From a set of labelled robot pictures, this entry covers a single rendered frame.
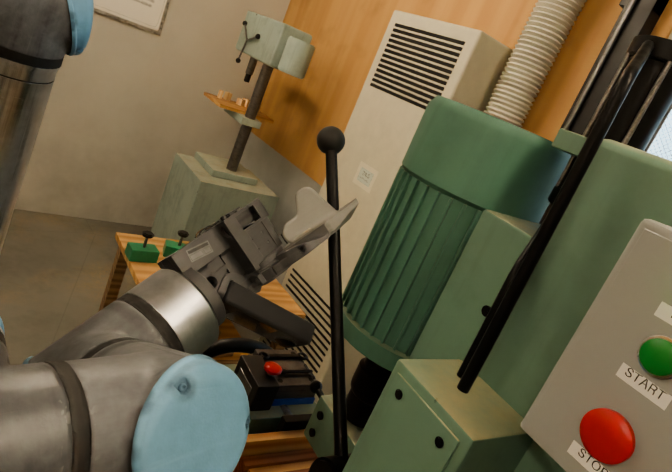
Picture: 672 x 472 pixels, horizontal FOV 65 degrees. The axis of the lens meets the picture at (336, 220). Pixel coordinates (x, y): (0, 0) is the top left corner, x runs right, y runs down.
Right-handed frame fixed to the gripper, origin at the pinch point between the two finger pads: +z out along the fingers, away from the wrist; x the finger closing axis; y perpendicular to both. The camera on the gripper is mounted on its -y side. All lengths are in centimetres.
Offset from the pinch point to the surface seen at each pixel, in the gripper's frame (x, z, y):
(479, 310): -18.1, -4.4, -13.3
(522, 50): 33, 148, -4
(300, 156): 188, 169, 4
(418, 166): -13.4, 4.9, 0.4
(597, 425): -33.6, -18.9, -13.2
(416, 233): -11.5, 0.9, -5.6
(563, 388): -31.3, -16.8, -12.3
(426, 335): -10.9, -5.5, -14.6
